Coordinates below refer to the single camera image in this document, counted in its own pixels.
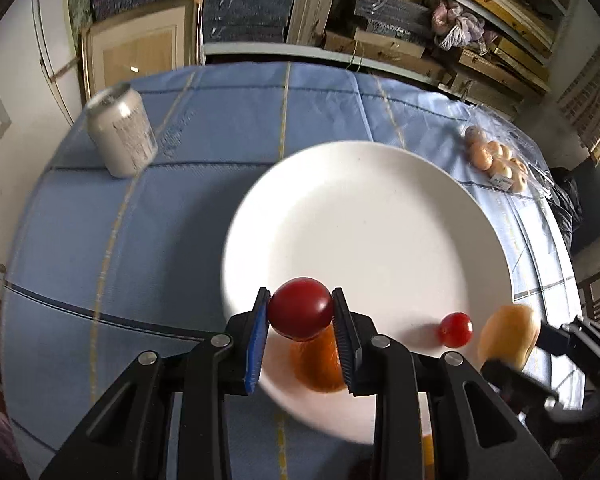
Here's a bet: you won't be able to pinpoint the black jacket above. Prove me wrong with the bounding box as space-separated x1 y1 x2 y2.
550 167 586 256

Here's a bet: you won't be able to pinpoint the upright pale wooden boxes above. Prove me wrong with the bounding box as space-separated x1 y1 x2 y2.
287 0 341 46

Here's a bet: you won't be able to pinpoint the silver drink can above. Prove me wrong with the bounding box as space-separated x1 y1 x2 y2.
86 85 158 178

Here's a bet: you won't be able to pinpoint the plastic box of buns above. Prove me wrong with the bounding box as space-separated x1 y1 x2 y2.
462 120 556 196

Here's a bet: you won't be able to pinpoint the blue checked tablecloth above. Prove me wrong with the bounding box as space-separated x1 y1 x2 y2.
0 62 588 480

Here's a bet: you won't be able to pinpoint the grey metal shelf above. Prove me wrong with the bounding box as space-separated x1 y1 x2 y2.
190 0 576 111

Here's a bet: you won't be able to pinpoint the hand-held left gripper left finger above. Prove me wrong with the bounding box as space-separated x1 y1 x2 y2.
39 287 272 480

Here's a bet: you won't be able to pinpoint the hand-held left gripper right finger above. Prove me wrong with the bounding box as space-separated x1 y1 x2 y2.
331 287 563 480

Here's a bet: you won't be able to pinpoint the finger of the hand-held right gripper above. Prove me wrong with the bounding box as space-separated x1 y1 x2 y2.
481 357 561 413
535 321 581 356

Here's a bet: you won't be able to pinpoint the pale yellow oval fruit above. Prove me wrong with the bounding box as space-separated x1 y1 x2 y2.
476 304 541 370

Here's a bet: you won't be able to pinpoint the pink cloth bundle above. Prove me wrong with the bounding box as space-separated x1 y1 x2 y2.
430 0 498 51

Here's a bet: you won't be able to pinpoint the wooden picture frame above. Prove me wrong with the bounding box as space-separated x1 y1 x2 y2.
81 0 203 106

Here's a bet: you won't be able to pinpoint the orange mandarin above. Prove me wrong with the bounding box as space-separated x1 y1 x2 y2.
290 327 348 393

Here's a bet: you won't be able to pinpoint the red cherry tomato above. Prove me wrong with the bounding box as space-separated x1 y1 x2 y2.
267 277 335 339
439 312 474 349

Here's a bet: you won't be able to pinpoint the white round plate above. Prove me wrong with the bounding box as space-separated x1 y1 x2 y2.
221 140 513 446

